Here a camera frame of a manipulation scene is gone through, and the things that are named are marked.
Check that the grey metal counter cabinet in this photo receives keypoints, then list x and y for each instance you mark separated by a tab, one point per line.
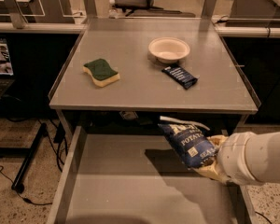
143	86

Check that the open grey metal drawer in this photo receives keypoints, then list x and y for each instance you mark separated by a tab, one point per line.
137	179

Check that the white paper bowl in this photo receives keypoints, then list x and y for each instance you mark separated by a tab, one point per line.
168	49

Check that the dark blue snack bar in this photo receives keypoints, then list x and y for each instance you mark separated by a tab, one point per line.
180	75

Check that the green and yellow sponge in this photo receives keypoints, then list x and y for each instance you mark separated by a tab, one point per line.
101	72

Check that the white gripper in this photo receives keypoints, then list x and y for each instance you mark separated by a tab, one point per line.
236	157

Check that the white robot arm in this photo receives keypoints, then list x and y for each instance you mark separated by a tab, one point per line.
270	163

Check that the blue Kettle chip bag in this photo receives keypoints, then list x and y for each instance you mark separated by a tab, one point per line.
187	139

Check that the black floor stand bar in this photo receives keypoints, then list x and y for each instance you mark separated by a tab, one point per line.
17	184

